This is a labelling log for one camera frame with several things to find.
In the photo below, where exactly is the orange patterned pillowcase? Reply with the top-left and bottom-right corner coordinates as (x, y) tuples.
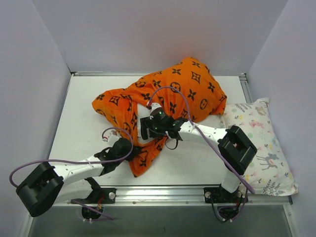
(92, 57), (227, 177)

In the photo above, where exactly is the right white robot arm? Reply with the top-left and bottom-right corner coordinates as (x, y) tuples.
(137, 109), (257, 202)

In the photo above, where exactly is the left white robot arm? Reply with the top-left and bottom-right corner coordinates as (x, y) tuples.
(16, 138), (141, 217)

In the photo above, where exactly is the white floral animal pillow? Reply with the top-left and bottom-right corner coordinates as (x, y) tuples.
(221, 98), (298, 196)

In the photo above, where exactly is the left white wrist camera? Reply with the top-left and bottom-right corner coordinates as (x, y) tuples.
(102, 131), (121, 146)

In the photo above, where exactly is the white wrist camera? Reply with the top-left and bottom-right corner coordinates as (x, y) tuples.
(102, 131), (121, 146)
(147, 103), (163, 116)

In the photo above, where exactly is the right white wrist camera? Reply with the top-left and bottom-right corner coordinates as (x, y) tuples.
(147, 103), (163, 116)

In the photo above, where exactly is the aluminium front rail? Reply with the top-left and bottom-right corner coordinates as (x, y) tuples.
(56, 185), (293, 205)

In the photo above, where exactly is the aluminium rail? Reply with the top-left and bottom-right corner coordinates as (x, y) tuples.
(56, 185), (293, 205)
(71, 72), (105, 77)
(239, 73), (253, 103)

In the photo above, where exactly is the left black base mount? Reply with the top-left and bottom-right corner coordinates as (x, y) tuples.
(83, 187), (117, 204)

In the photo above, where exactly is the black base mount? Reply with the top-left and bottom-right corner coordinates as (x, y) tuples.
(203, 186), (244, 204)
(83, 187), (117, 204)

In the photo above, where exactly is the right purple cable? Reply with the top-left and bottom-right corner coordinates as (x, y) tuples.
(147, 86), (256, 195)

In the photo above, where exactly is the aluminium back rail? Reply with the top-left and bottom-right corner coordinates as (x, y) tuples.
(71, 72), (105, 77)

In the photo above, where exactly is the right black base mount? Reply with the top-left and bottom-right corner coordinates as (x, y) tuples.
(203, 186), (244, 204)

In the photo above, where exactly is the aluminium right side rail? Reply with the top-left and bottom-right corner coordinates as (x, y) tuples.
(239, 73), (253, 103)

